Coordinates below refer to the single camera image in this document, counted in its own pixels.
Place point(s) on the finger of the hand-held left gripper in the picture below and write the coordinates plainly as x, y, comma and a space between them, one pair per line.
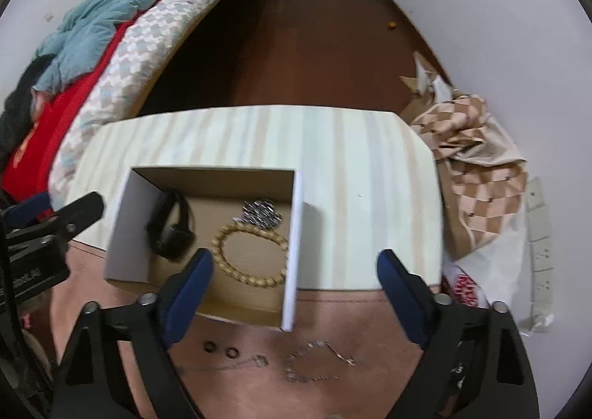
78, 214
27, 211

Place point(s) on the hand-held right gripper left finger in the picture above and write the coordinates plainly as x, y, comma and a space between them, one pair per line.
185, 296

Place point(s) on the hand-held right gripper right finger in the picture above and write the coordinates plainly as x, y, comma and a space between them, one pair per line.
401, 298

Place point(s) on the black smart wristband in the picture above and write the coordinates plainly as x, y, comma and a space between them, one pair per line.
169, 238

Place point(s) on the dark cloth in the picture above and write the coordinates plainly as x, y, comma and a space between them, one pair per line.
18, 113

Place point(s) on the white red-print plastic bag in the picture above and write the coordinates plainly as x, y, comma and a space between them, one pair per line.
504, 261

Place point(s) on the bed with patterned bedding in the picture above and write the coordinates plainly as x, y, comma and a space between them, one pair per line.
69, 99

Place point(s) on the pink leather mat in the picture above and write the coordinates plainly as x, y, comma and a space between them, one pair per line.
259, 400

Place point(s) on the striped wooden table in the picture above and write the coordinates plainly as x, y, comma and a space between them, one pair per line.
347, 160

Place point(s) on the white power strip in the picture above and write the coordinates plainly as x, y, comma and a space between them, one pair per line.
541, 234

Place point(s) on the teal blanket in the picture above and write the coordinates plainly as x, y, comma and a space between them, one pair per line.
83, 39

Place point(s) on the beige checked cloth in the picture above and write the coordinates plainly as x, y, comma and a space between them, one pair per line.
467, 132

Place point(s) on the checked bed mattress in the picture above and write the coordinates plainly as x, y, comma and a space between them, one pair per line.
138, 44

